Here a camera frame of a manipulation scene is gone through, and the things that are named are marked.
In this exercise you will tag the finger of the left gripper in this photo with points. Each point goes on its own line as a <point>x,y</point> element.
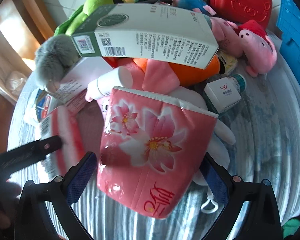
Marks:
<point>27,155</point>

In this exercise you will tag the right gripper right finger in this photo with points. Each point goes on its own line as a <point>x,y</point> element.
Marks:
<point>262,220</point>

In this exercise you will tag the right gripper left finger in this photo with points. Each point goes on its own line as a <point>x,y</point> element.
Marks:
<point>33,220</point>

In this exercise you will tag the large pink tissue pack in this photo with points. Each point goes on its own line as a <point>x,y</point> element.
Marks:
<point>62,122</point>

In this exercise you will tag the pink flower tissue pack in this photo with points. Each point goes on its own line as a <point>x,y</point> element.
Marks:
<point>151,146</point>

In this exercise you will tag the white changle medicine box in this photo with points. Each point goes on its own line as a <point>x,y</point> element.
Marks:
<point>221,95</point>

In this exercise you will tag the grey fluffy plush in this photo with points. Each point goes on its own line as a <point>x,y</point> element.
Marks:
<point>53,60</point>

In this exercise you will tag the red dress pig plush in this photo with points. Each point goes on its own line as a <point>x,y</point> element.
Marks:
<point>258,48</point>

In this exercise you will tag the white green carton box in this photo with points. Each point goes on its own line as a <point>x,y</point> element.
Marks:
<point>149,31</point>

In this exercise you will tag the white plush toy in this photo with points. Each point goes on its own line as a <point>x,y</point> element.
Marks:
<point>216,148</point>

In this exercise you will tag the white plastic pouch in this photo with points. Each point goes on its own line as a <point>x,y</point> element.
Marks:
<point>37,107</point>

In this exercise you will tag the clear plastic bag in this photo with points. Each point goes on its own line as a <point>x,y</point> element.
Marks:
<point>15,83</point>

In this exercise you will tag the green capped bottle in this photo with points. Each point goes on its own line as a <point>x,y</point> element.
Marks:
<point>239,82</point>

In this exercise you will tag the teal dress pig plush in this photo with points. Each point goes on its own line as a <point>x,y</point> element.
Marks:
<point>225,35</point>

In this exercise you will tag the blue plastic storage crate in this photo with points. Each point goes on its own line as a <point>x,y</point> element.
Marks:
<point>288,22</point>

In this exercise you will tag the red bear suitcase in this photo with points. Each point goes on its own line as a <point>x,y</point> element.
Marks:
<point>243,10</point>

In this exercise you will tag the green frog plush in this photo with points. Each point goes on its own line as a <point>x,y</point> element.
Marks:
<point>81,14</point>

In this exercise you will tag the blue dress pig plush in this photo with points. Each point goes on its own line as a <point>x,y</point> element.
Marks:
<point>195,5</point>

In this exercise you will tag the orange green duck plush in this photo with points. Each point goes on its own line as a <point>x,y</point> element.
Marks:
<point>131,1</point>

